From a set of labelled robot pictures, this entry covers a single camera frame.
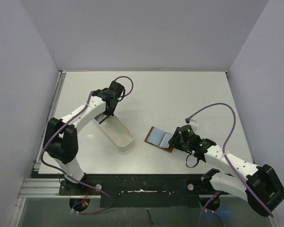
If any white oblong plastic tray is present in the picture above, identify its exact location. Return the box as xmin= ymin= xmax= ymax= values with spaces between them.
xmin=94 ymin=115 xmax=134 ymax=152

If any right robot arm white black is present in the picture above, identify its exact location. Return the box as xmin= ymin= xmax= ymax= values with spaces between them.
xmin=169 ymin=125 xmax=284 ymax=217

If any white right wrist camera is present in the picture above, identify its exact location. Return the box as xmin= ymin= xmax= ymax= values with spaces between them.
xmin=185 ymin=118 xmax=198 ymax=131

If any aluminium front rail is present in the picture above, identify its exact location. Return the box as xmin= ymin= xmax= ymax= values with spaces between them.
xmin=17 ymin=177 xmax=274 ymax=199

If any aluminium rail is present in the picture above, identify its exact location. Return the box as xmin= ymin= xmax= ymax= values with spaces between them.
xmin=33 ymin=70 xmax=67 ymax=172
xmin=17 ymin=177 xmax=274 ymax=199

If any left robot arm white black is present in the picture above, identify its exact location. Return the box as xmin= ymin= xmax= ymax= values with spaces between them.
xmin=40 ymin=80 xmax=125 ymax=194

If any aluminium left side rail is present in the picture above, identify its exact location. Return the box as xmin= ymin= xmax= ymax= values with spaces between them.
xmin=33 ymin=70 xmax=67 ymax=172

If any brown leather card holder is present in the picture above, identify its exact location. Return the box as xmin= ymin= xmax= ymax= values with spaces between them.
xmin=144 ymin=126 xmax=173 ymax=153

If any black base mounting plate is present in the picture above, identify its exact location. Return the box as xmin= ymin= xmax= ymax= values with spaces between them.
xmin=32 ymin=173 xmax=216 ymax=208

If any grey credit card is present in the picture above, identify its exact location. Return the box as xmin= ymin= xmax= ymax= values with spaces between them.
xmin=95 ymin=114 xmax=109 ymax=125

